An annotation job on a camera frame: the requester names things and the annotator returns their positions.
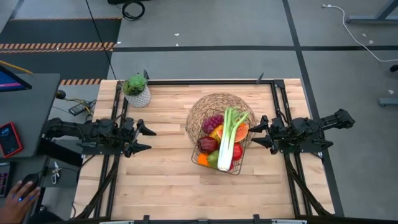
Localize black power adapter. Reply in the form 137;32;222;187
68;101;90;117

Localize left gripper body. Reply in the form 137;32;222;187
120;117;139;152

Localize black computer mouse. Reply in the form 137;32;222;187
21;172;40;202

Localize black aluminium rig frame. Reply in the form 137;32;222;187
71;70;336;224

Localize computer monitor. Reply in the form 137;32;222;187
0;63;33;93

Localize succulent in white patterned pot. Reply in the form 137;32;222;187
121;73;152;109

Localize black cable coil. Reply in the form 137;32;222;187
121;0;146;22

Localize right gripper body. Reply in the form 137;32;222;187
267;117;289;155

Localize yellow cable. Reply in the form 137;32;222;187
0;59;34;75

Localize thin black floor cable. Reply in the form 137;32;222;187
84;0;118;82

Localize black hazard-striped floor mat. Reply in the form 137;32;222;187
0;17;123;86

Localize white cable with plug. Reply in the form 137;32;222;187
322;3;398;63

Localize grey metal foot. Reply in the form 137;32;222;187
378;98;398;108

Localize green pear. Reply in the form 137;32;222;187
206;149;220;170

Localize person's hand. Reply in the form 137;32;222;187
0;180;41;224

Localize black keyboard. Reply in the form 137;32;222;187
0;161;13;199

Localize pale green celery stalk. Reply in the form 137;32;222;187
216;106;251;172

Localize grey desk leg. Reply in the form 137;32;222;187
345;0;398;26

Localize watermelon slice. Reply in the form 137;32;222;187
216;123;250;144

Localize red tablet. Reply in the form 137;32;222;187
0;121;24;159

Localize round woven placemat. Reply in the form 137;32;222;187
185;92;257;150

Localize purple grape bunch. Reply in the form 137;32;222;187
201;113;225;135

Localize silver carabiner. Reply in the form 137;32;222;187
50;161;62;185

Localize orange bell pepper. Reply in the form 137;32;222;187
197;152;211;167

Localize dark red bell pepper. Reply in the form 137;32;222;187
197;136;220;154

